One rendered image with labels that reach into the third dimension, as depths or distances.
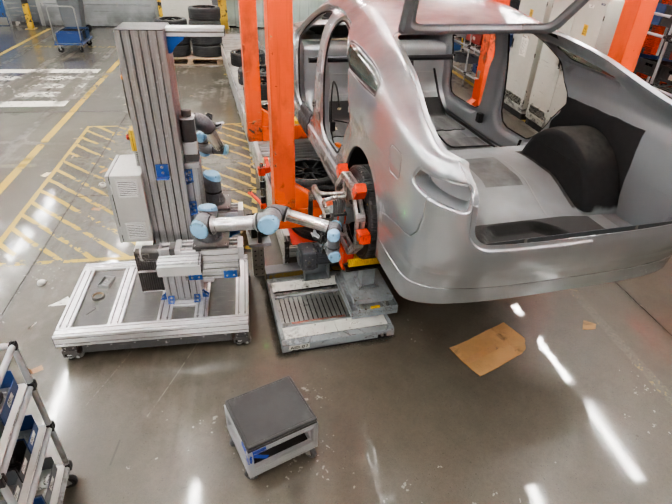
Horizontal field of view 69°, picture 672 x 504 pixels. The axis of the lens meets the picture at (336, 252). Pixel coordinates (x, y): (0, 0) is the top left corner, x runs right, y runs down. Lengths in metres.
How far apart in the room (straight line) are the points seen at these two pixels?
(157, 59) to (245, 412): 1.95
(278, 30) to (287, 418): 2.31
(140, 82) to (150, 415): 1.95
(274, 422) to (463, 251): 1.31
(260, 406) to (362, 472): 0.68
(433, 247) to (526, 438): 1.38
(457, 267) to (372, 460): 1.21
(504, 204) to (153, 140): 2.32
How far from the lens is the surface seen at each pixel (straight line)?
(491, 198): 3.57
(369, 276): 3.71
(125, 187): 3.23
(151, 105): 3.08
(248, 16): 5.29
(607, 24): 7.44
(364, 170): 3.27
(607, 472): 3.37
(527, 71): 8.74
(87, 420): 3.42
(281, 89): 3.44
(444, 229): 2.44
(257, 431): 2.69
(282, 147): 3.57
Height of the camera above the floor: 2.49
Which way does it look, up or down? 33 degrees down
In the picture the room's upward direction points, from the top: 2 degrees clockwise
